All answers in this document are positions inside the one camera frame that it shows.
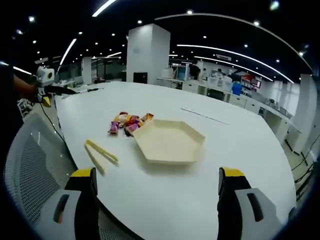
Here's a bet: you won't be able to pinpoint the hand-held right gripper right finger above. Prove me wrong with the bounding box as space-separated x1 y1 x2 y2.
216 166 284 240

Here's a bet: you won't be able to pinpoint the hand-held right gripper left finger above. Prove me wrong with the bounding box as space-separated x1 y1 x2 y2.
33 167 100 240

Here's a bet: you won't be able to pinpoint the yellow food tongs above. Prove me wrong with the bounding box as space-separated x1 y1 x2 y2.
84 139 120 176

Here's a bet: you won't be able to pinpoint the pile of colourful food packets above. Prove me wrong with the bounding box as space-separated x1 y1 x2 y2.
107 111 155 137

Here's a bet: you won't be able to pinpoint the cream hexagonal container tray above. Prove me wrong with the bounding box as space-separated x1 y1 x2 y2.
131 118 207 165

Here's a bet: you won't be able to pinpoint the dark flat object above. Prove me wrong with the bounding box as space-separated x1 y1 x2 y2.
49 84 81 96

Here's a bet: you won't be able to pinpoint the patterned cloth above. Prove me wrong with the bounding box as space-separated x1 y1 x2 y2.
16 98 34 118

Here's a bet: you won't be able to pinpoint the grey mesh office chair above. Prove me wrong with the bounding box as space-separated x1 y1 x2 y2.
3 111 137 240

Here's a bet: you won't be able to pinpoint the black cabinet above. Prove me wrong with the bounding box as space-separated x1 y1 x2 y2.
132 71 149 84

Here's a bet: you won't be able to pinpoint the row of white desks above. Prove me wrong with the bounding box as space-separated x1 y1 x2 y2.
156 75 302 153

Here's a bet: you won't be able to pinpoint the thin black cable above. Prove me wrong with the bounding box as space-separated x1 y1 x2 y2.
39 102 68 146

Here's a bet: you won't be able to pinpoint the black floor cables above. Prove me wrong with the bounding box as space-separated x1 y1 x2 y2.
291 134 320 201

